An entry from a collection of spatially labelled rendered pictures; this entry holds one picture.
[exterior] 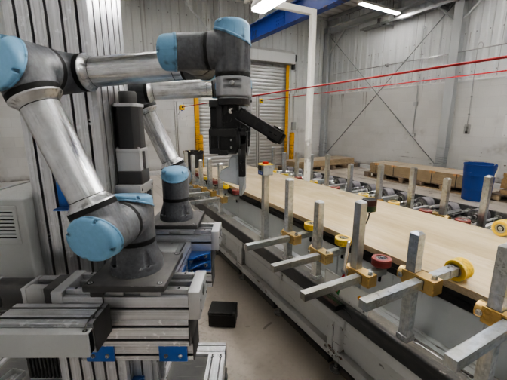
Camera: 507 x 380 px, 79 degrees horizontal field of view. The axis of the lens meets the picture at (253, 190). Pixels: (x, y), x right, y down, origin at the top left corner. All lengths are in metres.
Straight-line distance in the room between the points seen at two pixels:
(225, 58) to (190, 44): 0.08
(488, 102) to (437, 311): 7.66
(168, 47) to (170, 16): 8.87
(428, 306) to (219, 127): 1.15
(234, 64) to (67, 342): 0.78
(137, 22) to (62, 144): 8.56
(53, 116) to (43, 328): 0.54
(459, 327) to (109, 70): 1.44
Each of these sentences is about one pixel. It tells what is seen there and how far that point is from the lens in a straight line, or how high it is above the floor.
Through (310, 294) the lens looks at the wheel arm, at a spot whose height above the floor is 0.85.
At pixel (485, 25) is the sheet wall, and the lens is 9.23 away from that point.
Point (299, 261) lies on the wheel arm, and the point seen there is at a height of 0.85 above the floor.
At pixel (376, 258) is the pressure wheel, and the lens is 1.41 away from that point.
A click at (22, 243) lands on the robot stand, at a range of 1.26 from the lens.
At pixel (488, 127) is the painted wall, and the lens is 8.83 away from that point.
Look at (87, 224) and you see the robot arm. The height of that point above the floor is 1.25.
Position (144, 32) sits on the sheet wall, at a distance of 9.27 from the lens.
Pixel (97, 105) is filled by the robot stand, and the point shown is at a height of 1.52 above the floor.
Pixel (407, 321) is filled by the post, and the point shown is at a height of 0.78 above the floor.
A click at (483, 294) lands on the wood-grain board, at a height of 0.90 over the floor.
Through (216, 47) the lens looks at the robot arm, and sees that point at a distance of 0.67.
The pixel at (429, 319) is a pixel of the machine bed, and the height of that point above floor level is 0.69.
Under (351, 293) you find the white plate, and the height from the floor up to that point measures 0.76.
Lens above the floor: 1.47
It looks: 13 degrees down
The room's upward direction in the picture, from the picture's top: straight up
